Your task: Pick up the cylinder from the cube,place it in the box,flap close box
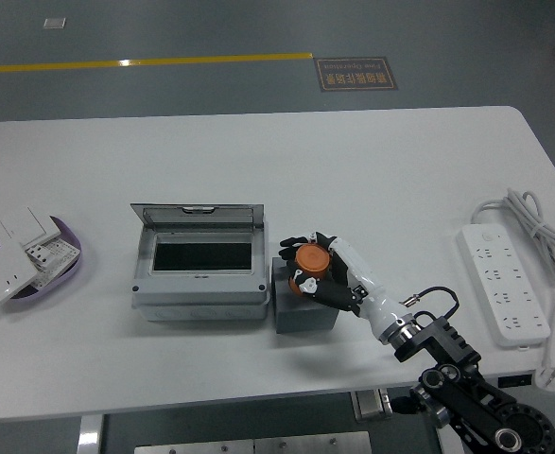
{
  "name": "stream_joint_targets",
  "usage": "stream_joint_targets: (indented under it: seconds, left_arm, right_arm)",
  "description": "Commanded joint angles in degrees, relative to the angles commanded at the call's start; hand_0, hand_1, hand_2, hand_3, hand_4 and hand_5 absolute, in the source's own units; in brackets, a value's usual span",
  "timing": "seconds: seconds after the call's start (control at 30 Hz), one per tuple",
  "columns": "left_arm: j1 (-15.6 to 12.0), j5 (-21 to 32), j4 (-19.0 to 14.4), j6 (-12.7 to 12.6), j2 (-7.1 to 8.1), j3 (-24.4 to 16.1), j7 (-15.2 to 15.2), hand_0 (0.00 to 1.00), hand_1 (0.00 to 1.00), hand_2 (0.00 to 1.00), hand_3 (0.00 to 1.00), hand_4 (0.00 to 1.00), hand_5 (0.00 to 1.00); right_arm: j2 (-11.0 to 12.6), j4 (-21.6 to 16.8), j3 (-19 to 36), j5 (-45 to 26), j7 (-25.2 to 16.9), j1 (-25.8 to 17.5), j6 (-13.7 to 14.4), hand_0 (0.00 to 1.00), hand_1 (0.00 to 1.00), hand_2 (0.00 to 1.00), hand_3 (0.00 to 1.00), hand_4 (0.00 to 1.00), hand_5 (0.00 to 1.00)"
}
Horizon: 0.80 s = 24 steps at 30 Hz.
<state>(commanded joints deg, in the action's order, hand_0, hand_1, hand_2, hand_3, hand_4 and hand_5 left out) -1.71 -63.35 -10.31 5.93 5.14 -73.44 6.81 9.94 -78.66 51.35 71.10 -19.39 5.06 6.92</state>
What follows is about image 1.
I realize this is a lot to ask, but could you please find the white and black robot right hand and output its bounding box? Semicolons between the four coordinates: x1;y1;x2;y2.
279;231;411;342

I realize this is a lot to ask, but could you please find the orange cylinder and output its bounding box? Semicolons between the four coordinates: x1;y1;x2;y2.
289;242;336;298

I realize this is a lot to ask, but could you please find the grey electrical box with lid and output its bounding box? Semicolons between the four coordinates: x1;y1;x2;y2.
130;202;271;323

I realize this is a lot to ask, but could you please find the grey cube with round recess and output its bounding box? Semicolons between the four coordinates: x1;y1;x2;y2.
270;256;340;336

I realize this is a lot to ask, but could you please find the black table control panel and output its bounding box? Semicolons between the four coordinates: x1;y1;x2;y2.
497;375;534;390

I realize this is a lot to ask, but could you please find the brown floor sign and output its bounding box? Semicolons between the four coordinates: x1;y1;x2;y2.
314;56;399;93

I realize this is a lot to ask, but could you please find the purple tray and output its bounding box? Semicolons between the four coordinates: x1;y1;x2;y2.
0;215;84;313

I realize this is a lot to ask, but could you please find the white table leg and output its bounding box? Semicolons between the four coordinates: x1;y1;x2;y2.
75;415;106;454

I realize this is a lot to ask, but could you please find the yellow floor tape line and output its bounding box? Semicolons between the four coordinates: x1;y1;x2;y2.
0;50;314;76

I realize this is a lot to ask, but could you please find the white socket module with holes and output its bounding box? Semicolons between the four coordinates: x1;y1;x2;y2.
23;236;80;288

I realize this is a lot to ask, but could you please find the grey metal bracket under table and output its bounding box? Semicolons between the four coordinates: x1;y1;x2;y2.
351;388;394;423

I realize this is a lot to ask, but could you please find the grey-white power cord with plug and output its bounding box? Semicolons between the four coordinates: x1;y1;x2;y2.
469;187;555;394

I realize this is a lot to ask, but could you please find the grey metal base plate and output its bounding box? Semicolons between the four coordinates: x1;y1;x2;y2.
133;430;373;454

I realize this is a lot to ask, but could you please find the white wall switch panel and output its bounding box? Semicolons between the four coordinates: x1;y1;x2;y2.
0;205;63;248

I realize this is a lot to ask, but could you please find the white wall socket panel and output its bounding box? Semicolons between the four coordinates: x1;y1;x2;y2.
0;236;40;312

